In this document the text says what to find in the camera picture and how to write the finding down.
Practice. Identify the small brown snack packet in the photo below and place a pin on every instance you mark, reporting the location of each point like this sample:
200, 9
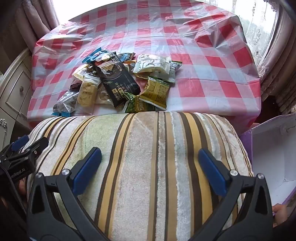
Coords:
74, 86

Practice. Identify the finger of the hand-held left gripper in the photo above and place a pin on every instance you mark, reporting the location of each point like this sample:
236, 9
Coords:
34, 146
20, 141

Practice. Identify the striped chair cushion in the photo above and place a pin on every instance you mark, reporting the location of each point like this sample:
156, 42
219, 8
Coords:
148, 162

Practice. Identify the white drawer cabinet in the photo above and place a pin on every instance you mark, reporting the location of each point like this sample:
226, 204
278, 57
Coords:
13, 92

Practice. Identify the plain brown curtain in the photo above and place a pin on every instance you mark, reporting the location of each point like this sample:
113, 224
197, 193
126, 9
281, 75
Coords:
34, 14

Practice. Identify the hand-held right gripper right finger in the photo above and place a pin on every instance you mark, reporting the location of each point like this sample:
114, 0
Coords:
212, 171

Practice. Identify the bright green snack packet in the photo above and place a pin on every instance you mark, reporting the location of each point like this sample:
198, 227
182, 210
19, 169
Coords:
134, 105

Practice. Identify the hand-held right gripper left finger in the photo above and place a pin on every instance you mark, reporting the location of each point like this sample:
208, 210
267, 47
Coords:
87, 171

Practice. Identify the dark orange-edged snack packet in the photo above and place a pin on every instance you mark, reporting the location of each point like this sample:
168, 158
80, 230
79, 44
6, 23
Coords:
126, 58

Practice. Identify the patterned mauve curtain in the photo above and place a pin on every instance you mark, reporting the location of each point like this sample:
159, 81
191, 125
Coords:
282, 58

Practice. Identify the red white checked tablecloth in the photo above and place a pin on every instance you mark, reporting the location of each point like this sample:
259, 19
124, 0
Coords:
208, 69

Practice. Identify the purple cardboard box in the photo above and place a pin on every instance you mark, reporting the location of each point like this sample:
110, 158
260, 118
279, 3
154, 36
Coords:
268, 157

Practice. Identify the clear round pastry packet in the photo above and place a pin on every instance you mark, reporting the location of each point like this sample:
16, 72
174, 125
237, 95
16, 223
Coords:
104, 97

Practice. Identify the pale yellow snack packet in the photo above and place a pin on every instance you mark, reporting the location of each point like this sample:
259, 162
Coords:
79, 71

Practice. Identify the white lace curtain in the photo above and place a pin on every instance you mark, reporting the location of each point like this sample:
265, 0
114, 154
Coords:
256, 30

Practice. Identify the long black snack packet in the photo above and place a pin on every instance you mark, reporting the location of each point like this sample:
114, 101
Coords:
120, 81

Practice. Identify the clear packet of dark snacks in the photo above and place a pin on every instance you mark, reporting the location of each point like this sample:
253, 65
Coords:
64, 102

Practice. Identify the cream biscuit packet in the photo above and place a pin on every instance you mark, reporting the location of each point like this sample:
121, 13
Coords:
86, 92

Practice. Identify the blue snack packet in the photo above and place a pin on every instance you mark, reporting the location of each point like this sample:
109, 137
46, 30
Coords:
92, 55

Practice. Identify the black gold-seal snack packet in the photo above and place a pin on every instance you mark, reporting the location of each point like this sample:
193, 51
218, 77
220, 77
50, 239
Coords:
108, 59

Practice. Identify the olive green snack packet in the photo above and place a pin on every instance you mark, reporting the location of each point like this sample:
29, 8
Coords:
153, 91

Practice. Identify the large white green snack packet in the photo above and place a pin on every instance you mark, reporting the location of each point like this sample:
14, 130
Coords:
150, 63

